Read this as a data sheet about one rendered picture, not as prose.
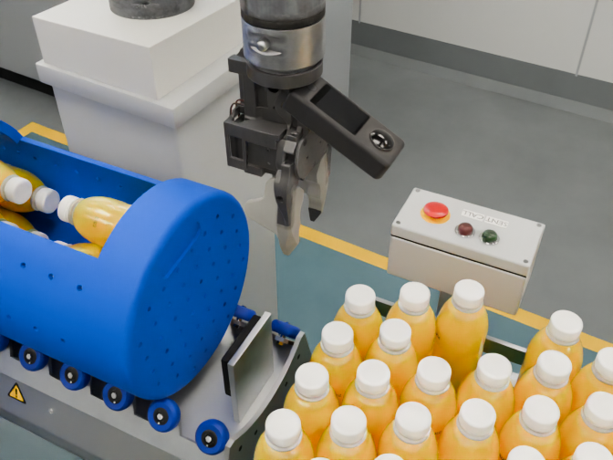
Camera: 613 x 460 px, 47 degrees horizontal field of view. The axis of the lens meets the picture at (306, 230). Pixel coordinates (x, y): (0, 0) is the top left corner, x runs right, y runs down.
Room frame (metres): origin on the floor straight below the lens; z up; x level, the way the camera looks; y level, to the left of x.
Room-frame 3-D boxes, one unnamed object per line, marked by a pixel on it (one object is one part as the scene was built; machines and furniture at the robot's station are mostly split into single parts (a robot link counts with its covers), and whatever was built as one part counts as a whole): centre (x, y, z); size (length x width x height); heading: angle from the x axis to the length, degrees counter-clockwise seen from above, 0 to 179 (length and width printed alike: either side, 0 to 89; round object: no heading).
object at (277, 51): (0.59, 0.02, 1.47); 0.08 x 0.08 x 0.05
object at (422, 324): (0.63, -0.14, 0.99); 0.07 x 0.07 x 0.19
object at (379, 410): (0.50, -0.08, 0.99); 0.07 x 0.07 x 0.19
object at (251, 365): (0.60, 0.08, 0.99); 0.10 x 0.02 x 0.12; 154
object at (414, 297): (0.63, -0.14, 1.09); 0.04 x 0.04 x 0.02
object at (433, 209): (0.79, -0.19, 1.11); 0.04 x 0.04 x 0.01
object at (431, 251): (0.77, -0.23, 1.05); 0.20 x 0.10 x 0.10; 64
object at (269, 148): (0.59, 0.03, 1.39); 0.09 x 0.08 x 0.12; 64
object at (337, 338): (0.56, -0.04, 1.09); 0.04 x 0.04 x 0.02
